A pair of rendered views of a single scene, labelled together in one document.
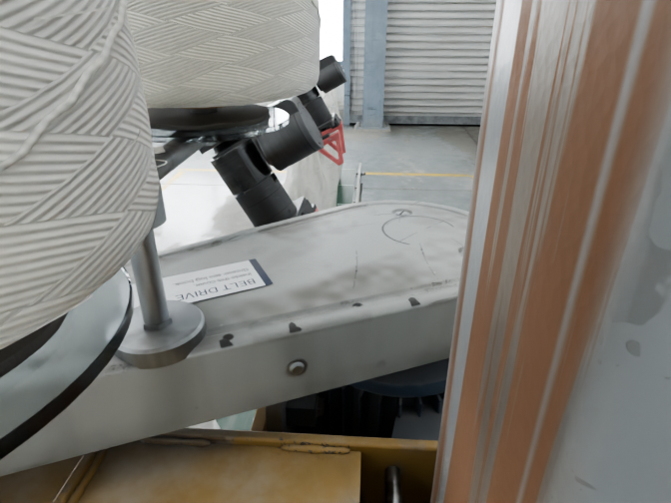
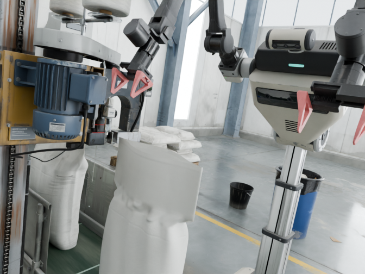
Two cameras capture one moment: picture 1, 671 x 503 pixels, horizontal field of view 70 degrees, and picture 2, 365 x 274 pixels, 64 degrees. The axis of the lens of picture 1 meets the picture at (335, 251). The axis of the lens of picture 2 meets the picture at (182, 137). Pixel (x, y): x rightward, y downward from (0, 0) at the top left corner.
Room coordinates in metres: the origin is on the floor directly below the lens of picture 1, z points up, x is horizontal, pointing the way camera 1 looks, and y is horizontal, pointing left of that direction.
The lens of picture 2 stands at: (1.25, -0.62, 1.31)
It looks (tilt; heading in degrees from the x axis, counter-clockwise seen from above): 9 degrees down; 125
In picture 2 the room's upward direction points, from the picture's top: 9 degrees clockwise
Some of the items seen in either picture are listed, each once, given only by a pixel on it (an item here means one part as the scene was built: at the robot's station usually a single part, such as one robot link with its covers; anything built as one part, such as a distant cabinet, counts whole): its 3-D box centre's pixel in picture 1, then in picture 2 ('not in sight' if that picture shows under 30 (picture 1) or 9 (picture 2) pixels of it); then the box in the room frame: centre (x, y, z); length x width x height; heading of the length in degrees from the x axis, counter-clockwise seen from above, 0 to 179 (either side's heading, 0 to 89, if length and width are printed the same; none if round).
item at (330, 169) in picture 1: (322, 160); not in sight; (2.98, 0.08, 0.74); 0.47 x 0.22 x 0.72; 177
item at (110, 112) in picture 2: not in sight; (108, 116); (0.28, 0.22, 1.14); 0.05 x 0.04 x 0.16; 86
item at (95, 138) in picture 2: not in sight; (93, 137); (0.22, 0.20, 1.04); 0.08 x 0.06 x 0.05; 86
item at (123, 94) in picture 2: not in sight; (104, 95); (0.10, 0.33, 1.21); 0.30 x 0.25 x 0.30; 176
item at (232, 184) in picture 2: not in sight; (239, 195); (-0.07, 2.70, 0.13); 0.30 x 0.30 x 0.26
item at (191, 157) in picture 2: not in sight; (180, 157); (-1.43, 3.26, 0.20); 0.67 x 0.43 x 0.15; 86
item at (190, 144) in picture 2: not in sight; (181, 143); (-1.44, 3.26, 0.44); 0.68 x 0.44 x 0.15; 86
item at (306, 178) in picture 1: (306, 201); not in sight; (2.24, 0.15, 0.74); 0.47 x 0.22 x 0.72; 174
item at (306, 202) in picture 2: not in sight; (293, 201); (0.58, 2.56, 0.32); 0.51 x 0.48 x 0.65; 86
